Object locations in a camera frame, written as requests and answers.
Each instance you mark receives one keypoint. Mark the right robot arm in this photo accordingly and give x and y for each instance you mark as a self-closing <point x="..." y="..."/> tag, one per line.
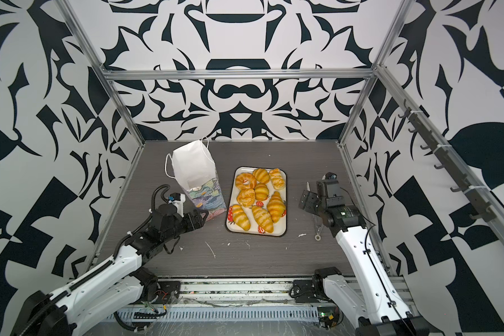
<point x="377" y="308"/>

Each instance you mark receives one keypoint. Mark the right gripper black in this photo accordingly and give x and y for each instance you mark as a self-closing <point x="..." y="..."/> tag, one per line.
<point x="308" y="197"/>

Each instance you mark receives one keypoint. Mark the white strawberry tray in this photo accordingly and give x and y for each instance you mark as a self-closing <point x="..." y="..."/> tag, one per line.
<point x="280" y="227"/>

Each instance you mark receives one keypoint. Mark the small circuit board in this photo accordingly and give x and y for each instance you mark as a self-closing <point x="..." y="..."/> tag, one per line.
<point x="330" y="317"/>

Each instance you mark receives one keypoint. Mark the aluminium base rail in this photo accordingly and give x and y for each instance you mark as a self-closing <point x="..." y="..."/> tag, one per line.
<point x="225" y="291"/>

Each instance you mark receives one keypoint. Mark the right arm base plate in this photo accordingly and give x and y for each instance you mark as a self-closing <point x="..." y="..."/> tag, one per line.
<point x="302" y="291"/>

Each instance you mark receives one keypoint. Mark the white floral paper bag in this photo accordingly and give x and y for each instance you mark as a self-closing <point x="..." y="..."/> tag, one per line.
<point x="194" y="170"/>

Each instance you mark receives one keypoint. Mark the small croissant middle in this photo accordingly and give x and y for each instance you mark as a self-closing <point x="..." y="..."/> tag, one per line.
<point x="261" y="192"/>

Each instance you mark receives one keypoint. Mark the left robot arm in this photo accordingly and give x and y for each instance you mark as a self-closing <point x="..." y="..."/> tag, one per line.
<point x="120" y="280"/>

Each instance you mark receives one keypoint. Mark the round bread middle left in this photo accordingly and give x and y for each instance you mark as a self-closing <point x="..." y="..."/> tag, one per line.
<point x="246" y="198"/>

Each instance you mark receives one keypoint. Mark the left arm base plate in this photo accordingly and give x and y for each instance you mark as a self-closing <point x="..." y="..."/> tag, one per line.
<point x="159" y="292"/>

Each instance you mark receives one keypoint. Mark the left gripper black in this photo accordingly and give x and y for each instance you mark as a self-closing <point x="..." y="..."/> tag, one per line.
<point x="200" y="222"/>

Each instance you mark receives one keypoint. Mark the ring-shaped bread top left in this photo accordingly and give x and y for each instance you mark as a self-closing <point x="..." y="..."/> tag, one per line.
<point x="245" y="181"/>

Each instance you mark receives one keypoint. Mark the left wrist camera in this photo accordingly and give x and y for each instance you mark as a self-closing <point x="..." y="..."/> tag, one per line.
<point x="178" y="200"/>

